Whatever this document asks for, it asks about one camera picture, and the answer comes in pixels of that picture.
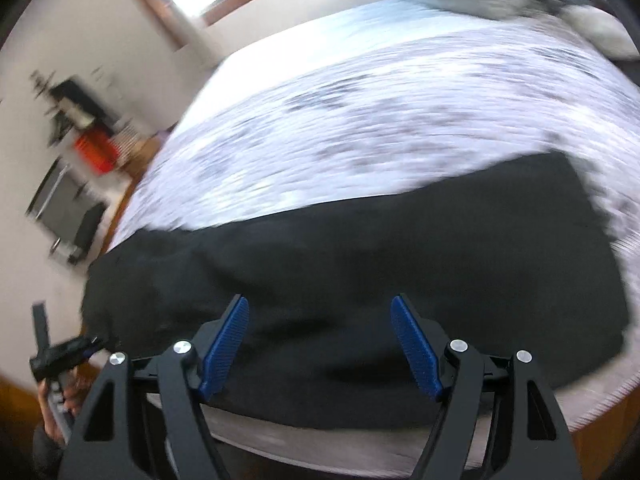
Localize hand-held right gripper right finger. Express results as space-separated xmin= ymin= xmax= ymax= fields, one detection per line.
xmin=390 ymin=293 xmax=585 ymax=480

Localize floral quilted bedspread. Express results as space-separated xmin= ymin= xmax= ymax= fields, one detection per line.
xmin=102 ymin=25 xmax=640 ymax=473

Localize red bag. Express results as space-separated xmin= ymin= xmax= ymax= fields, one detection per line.
xmin=74 ymin=131 xmax=121 ymax=176

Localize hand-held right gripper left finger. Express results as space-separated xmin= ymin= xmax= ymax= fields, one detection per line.
xmin=59 ymin=294 xmax=250 ymax=480

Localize beige curtain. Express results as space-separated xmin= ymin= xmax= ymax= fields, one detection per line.
xmin=162 ymin=2 xmax=226 ymax=53

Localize black pants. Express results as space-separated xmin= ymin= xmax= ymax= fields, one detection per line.
xmin=80 ymin=150 xmax=631 ymax=431

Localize cardboard box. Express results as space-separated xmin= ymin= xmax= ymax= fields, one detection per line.
xmin=112 ymin=127 xmax=166 ymax=176

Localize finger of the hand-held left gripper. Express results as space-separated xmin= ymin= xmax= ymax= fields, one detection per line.
xmin=75 ymin=336 xmax=122 ymax=360
xmin=31 ymin=301 xmax=52 ymax=352

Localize person's left hand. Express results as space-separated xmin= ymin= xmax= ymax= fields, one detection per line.
xmin=36 ymin=361 xmax=94 ymax=443

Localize person's left forearm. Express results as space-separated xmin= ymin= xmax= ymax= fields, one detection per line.
xmin=31 ymin=425 xmax=68 ymax=480

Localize light blue bed sheet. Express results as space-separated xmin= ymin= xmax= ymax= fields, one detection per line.
xmin=215 ymin=0 xmax=451 ymax=91

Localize black metal frame chair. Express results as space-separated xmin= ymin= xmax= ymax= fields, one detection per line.
xmin=27 ymin=157 xmax=108 ymax=265

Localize clothes rack with garments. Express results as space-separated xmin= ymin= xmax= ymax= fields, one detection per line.
xmin=30 ymin=67 xmax=121 ymax=146

